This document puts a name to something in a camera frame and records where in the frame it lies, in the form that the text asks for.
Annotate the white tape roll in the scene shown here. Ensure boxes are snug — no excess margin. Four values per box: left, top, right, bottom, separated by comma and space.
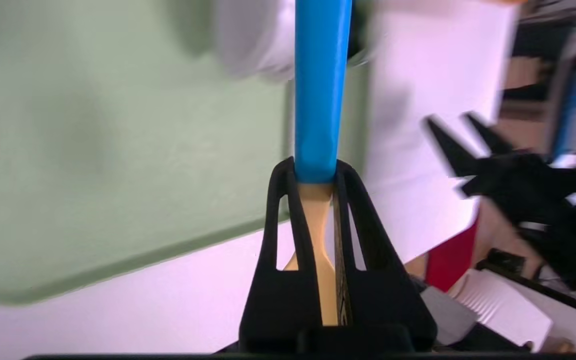
213, 0, 299, 83

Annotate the light green plastic tray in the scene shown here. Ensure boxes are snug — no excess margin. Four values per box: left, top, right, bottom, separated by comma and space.
0, 0, 371, 306

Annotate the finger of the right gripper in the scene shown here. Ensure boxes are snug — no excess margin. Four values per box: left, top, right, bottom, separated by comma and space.
425, 116, 479, 177
464, 114, 514, 156

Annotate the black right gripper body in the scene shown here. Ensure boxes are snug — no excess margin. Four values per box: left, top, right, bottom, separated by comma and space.
460, 150, 576, 226

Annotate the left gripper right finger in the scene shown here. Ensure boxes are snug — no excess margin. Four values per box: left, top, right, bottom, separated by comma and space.
334, 160, 436, 351

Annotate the red robot body panel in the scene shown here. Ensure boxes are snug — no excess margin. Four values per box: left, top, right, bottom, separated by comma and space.
425, 220, 479, 293

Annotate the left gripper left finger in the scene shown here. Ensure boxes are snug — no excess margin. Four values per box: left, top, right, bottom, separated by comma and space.
240, 157, 323, 351

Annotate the white ribbed robot panel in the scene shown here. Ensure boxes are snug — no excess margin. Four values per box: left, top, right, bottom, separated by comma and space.
450, 270, 554, 351

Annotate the blue and yellow spoon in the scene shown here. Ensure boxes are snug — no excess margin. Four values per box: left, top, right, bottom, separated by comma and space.
283, 0, 354, 326

